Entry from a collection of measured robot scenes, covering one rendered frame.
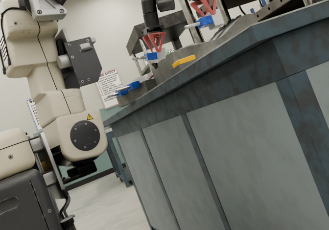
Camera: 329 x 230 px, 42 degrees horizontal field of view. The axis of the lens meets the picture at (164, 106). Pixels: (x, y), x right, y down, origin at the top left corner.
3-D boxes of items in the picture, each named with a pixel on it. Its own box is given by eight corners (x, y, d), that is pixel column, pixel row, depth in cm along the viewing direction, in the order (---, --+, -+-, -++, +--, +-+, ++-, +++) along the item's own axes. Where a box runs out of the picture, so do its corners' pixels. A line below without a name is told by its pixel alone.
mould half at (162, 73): (179, 76, 149) (165, 40, 149) (158, 89, 173) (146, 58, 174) (292, 35, 165) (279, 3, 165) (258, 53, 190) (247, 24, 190)
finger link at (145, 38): (160, 53, 173) (156, 29, 172) (166, 51, 166) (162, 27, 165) (145, 55, 171) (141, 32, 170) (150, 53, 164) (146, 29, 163)
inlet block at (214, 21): (190, 33, 138) (184, 17, 138) (184, 37, 143) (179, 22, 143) (224, 23, 142) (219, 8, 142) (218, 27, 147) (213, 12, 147)
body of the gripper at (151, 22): (156, 33, 172) (153, 14, 172) (165, 29, 163) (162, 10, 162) (141, 34, 170) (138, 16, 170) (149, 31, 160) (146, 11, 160)
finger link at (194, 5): (213, 19, 150) (204, -6, 150) (222, 12, 143) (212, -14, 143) (196, 24, 147) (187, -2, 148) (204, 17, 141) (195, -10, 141)
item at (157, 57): (134, 65, 162) (132, 51, 161) (131, 66, 166) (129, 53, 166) (167, 60, 166) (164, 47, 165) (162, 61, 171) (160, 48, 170)
